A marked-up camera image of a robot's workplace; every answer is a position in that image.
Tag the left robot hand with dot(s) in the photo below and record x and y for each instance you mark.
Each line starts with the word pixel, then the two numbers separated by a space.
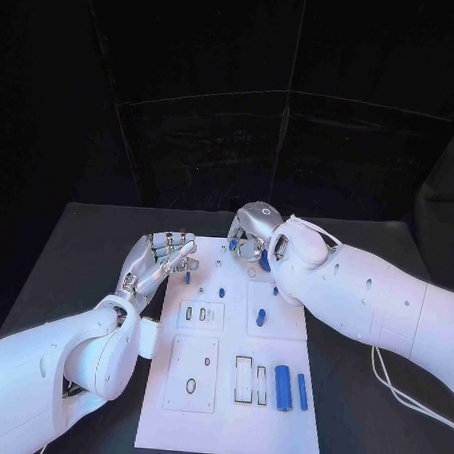
pixel 142 264

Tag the small blue peg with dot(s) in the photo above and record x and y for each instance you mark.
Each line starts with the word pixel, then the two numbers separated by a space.
pixel 232 244

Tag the thick long blue cylinder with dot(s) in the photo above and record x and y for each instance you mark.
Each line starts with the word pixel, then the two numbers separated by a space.
pixel 283 387

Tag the white task board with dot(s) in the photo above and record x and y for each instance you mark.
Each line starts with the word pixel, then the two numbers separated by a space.
pixel 231 430

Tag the thick blue peg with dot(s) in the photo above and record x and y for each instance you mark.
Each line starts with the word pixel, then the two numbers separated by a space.
pixel 261 317

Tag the thin long blue cylinder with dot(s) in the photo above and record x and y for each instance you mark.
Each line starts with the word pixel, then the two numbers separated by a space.
pixel 302 391

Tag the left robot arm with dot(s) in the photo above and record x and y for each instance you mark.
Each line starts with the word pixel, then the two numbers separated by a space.
pixel 35 371

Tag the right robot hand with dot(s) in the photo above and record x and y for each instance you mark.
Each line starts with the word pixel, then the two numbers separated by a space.
pixel 257 217

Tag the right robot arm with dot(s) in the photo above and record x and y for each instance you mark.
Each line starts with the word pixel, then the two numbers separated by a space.
pixel 358 294

